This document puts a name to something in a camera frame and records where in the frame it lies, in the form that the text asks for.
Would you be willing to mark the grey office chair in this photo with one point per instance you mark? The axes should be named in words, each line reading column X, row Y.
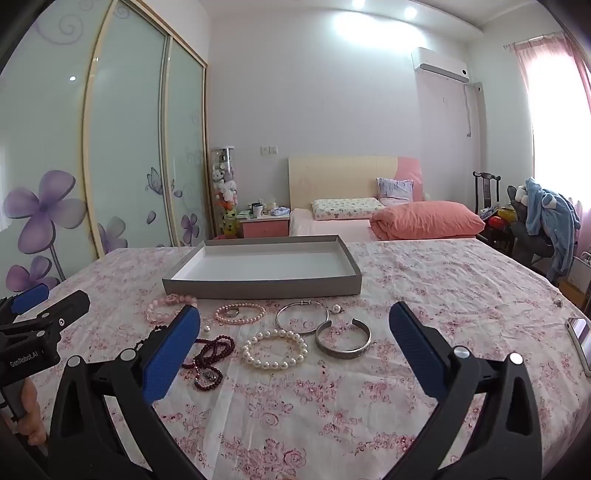
column 526, row 240

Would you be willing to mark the thin silver bangle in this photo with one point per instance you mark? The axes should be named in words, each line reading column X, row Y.
column 302, row 303

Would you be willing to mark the white wall switch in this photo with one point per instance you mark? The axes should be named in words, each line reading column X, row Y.
column 269, row 149

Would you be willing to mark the ceiling spotlight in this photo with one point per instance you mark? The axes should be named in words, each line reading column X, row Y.
column 347, row 24
column 410, row 13

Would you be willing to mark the bed with pink sheet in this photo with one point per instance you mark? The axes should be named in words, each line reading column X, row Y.
column 332, row 226

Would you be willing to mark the waste basket with red bag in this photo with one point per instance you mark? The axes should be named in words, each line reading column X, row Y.
column 225, row 236

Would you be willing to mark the white plush toy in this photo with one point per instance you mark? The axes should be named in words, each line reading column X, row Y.
column 521, row 193

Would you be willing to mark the person's left hand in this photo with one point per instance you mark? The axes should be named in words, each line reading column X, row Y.
column 31, row 415

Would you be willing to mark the smartphone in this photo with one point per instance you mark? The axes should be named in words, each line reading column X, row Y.
column 582, row 341

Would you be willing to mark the grey shallow cardboard tray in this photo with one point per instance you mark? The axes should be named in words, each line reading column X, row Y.
column 258, row 267

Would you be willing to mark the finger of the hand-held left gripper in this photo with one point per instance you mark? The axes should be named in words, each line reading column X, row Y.
column 69, row 307
column 30, row 295

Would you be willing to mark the blue garment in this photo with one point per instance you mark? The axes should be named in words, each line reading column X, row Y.
column 554, row 217

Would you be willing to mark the folded pink quilt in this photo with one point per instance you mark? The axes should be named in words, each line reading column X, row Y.
column 425, row 219

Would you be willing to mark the sliding wardrobe with purple flowers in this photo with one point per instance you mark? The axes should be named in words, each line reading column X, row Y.
column 129, row 138

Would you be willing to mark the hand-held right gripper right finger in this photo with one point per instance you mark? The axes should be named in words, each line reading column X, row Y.
column 415, row 350

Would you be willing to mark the beige and pink headboard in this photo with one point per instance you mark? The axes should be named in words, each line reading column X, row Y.
column 341, row 180

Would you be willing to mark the pink floral tablecloth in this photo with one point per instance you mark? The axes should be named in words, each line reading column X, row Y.
column 323, row 415

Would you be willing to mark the clear tube of plush toys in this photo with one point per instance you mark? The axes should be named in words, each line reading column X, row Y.
column 225, row 184

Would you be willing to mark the yellow toy ball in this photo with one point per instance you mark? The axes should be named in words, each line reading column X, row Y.
column 506, row 215

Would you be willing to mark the pink curtain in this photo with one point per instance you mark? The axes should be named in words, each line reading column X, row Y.
column 554, row 92

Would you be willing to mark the white air conditioner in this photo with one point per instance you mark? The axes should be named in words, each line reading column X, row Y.
column 438, row 62

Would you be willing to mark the purple and white pillow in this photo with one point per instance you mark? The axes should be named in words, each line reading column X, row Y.
column 395, row 191

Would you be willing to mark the small pearl earring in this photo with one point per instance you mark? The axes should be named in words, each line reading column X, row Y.
column 336, row 309

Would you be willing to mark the blue patterned pouch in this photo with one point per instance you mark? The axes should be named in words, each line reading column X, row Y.
column 279, row 212

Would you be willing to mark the dark wooden chair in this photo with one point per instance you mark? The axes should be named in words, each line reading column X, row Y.
column 485, row 184

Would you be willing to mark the pink and white nightstand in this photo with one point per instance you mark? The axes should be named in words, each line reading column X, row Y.
column 263, row 227

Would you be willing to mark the red toy ball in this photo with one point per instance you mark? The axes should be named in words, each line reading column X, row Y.
column 496, row 224

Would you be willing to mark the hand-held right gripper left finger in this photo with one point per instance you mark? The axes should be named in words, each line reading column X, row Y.
column 173, row 350

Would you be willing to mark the floral print pillow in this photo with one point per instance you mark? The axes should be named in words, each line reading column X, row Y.
column 346, row 207

